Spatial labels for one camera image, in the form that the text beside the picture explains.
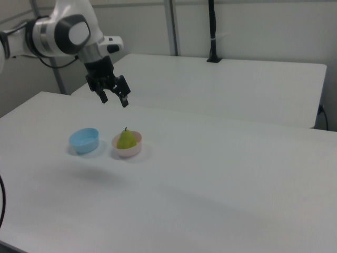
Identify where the pink plastic bowl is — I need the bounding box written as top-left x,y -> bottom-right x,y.
111,131 -> 143,159

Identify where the black camera pole with base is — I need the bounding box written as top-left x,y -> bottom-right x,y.
206,0 -> 224,63

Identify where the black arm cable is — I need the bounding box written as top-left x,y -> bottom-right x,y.
38,54 -> 80,70

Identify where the grey partition post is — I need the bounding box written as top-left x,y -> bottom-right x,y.
163,0 -> 182,56

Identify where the blue plastic bowl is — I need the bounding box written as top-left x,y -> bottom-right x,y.
68,128 -> 100,154

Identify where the black cable loop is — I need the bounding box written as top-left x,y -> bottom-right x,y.
0,174 -> 6,229

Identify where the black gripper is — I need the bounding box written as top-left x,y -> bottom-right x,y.
84,55 -> 132,108

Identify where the green pear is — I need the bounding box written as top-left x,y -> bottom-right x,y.
116,126 -> 137,150

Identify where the black cable on table end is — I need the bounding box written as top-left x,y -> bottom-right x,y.
318,104 -> 329,131

